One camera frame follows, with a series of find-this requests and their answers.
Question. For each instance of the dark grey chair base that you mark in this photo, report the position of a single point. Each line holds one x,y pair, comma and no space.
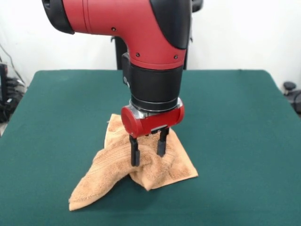
290,86

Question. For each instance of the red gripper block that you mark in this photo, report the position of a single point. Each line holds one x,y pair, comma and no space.
152,122

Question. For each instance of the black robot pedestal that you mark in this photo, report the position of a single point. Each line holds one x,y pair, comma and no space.
118,54

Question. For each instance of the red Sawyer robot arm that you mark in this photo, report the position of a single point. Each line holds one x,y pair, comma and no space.
131,23

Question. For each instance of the tan terry towel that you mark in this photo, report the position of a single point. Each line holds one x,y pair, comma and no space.
164,169

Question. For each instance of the dark green table cloth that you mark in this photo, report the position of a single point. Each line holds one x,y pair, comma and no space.
235,141

